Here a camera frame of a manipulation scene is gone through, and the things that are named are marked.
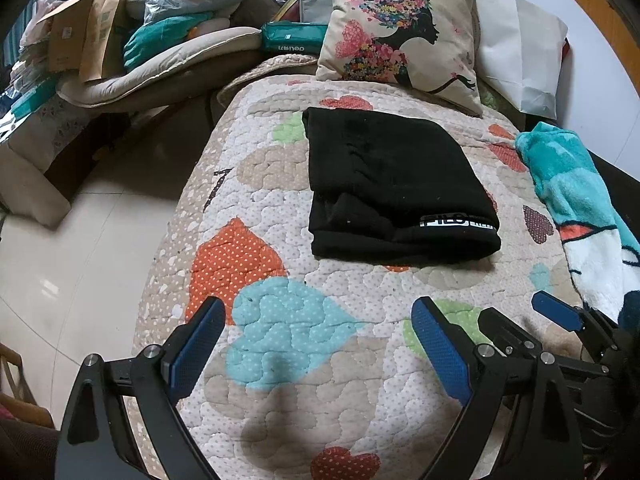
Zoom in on black pants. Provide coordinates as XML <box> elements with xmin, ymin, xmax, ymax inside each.
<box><xmin>303</xmin><ymin>107</ymin><xmax>501</xmax><ymax>266</ymax></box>

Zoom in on teal white fleece blanket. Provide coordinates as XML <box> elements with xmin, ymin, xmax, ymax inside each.
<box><xmin>515</xmin><ymin>122</ymin><xmax>639</xmax><ymax>335</ymax></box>

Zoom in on wooden chair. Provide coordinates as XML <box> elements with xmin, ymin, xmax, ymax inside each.
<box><xmin>1</xmin><ymin>344</ymin><xmax>55</xmax><ymax>429</ymax></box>

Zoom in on heart pattern quilted bedspread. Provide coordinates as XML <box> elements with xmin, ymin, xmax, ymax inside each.
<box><xmin>134</xmin><ymin>54</ymin><xmax>582</xmax><ymax>479</ymax></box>

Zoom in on white paper bag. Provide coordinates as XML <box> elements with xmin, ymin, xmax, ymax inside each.
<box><xmin>475</xmin><ymin>0</ymin><xmax>568</xmax><ymax>119</ymax></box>

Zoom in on beige cushioned lounge pad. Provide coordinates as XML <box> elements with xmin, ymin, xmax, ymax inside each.
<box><xmin>56</xmin><ymin>26</ymin><xmax>262</xmax><ymax>108</ymax></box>

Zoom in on floral woman print pillow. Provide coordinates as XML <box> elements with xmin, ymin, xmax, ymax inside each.
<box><xmin>316</xmin><ymin>0</ymin><xmax>483</xmax><ymax>116</ymax></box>

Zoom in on teal folded cloth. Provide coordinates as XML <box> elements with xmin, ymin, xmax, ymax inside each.
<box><xmin>122</xmin><ymin>12</ymin><xmax>213</xmax><ymax>73</ymax></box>

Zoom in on brown cardboard box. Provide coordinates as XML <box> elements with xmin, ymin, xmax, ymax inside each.
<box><xmin>42</xmin><ymin>0</ymin><xmax>131</xmax><ymax>82</ymax></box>

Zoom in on teal tissue pack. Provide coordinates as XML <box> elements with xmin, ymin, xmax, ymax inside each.
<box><xmin>262</xmin><ymin>22</ymin><xmax>328</xmax><ymax>55</ymax></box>

